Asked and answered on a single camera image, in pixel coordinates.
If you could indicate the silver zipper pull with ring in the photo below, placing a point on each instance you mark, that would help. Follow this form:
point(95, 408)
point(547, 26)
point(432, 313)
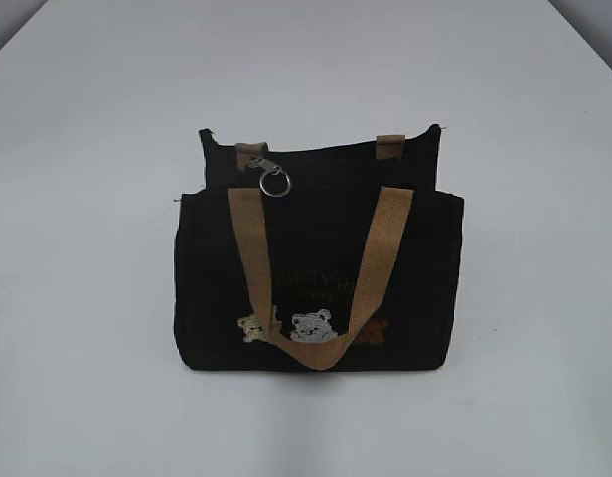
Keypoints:
point(271, 169)

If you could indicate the black canvas tote bag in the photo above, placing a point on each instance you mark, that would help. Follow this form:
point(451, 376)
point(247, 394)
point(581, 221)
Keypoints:
point(316, 238)

